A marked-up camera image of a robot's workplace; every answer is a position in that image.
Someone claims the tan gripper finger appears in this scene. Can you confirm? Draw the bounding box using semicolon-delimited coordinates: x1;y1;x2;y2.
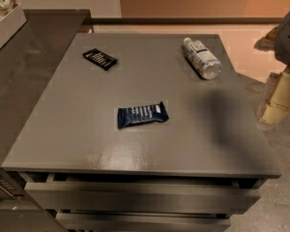
258;67;290;125

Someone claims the clear blue-label plastic bottle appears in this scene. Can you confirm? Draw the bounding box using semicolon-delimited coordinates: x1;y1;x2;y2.
184;38;222;80

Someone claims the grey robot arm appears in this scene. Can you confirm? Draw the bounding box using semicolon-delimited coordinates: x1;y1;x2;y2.
254;11;290;125

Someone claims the blue rxbar blueberry wrapper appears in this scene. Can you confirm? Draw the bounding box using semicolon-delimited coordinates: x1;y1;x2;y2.
117;101;169;129

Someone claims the black snack bar wrapper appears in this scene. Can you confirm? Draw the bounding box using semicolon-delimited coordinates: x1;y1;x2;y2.
82;48;118;71

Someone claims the grey upper drawer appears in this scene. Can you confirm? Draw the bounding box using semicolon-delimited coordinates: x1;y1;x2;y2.
25;174;260;215

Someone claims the grey drawer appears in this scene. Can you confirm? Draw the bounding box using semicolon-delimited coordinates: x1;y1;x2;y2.
25;174;260;215
56;213;230;232

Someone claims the grey lower drawer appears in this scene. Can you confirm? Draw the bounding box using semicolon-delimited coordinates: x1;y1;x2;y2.
56;213;230;232

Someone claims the grey storage bin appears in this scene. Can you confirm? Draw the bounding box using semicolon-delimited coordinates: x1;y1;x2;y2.
0;5;27;49

